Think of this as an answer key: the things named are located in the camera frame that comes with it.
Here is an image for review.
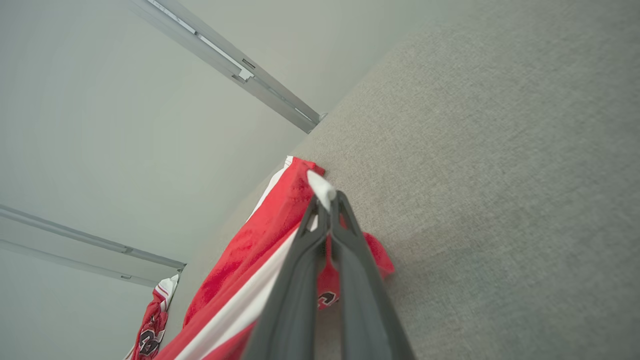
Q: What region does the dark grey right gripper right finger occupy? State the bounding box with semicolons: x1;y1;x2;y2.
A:
329;190;417;360

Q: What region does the red and white sports jersey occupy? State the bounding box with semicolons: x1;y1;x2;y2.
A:
124;156;396;360

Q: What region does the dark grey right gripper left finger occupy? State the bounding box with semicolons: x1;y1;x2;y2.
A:
242;195;331;360

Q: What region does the grey fabric sofa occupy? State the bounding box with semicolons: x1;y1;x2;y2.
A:
160;0;640;360

